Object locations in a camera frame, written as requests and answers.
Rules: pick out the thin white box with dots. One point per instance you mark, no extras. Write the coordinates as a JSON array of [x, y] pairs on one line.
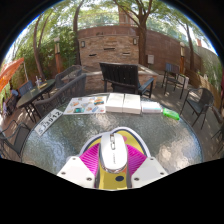
[[151, 107]]

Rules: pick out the round dark side table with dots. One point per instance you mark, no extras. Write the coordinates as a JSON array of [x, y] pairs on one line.
[[35, 93]]

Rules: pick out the thin leaning tree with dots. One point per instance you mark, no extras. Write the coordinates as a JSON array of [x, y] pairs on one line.
[[35, 50]]

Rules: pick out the white computer mouse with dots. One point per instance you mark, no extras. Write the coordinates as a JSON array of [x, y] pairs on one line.
[[113, 153]]

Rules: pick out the wooden lamp post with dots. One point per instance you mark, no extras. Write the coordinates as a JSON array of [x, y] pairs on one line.
[[57, 56], [182, 58]]

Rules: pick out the black metal mesh chair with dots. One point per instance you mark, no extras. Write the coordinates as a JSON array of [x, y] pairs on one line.
[[201, 100], [219, 136], [18, 135]]

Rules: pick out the curved trunk tree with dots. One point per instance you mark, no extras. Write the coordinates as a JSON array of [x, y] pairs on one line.
[[76, 30]]

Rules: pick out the slim tree by fence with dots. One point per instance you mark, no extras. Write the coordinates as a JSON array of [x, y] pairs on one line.
[[191, 50]]

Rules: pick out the white licence plate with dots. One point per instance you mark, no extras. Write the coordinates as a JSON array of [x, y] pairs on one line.
[[49, 122]]

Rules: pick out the white flat box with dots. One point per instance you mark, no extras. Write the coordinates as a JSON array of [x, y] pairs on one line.
[[114, 102], [132, 104]]

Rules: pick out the black wall lamp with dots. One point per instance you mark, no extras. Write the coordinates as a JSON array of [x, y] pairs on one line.
[[82, 44], [135, 41]]

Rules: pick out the white wall box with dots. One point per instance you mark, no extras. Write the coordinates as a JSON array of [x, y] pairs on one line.
[[151, 59]]

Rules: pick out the grey wicker chair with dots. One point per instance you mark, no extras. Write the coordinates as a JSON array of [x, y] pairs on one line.
[[68, 71], [66, 91]]

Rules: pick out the dark metal slatted chair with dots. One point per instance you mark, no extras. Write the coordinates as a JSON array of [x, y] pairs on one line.
[[173, 70]]

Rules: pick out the black wooden armchair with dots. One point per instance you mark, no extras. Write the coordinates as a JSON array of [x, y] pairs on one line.
[[120, 75]]

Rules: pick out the yellow duck mouse pad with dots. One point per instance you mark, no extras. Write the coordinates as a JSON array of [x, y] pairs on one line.
[[108, 181]]

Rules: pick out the large forked tree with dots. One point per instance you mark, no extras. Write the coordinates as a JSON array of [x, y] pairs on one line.
[[142, 43]]

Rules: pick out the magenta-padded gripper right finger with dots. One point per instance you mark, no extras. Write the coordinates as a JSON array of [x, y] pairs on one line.
[[150, 171]]

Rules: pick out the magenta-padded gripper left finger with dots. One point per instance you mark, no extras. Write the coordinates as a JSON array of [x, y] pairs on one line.
[[75, 171]]

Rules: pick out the blue metal chair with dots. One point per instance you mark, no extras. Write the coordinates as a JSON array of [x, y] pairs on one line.
[[26, 87]]

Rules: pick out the green packet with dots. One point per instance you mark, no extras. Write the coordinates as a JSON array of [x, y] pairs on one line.
[[171, 114]]

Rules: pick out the orange parasol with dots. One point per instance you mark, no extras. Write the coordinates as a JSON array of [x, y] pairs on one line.
[[10, 71]]

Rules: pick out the printed picture sheet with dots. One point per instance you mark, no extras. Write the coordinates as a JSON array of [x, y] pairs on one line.
[[85, 105]]

